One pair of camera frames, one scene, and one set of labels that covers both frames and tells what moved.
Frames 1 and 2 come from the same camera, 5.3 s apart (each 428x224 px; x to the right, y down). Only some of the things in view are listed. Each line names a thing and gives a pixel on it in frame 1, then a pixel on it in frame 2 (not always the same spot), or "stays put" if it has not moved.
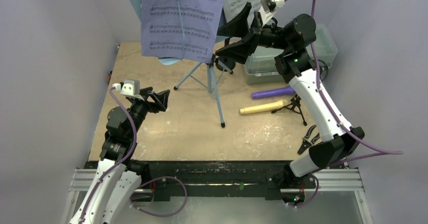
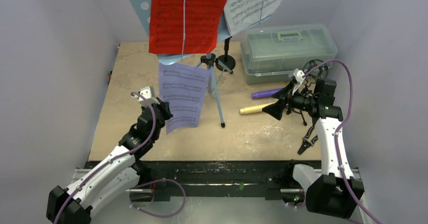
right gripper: x=253 y=33 → x=288 y=99
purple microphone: x=283 y=91 stays put
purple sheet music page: x=201 y=3 → x=184 y=87
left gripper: x=160 y=98 → x=164 y=107
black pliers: x=307 y=142 stays put
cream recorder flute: x=263 y=107 stays put
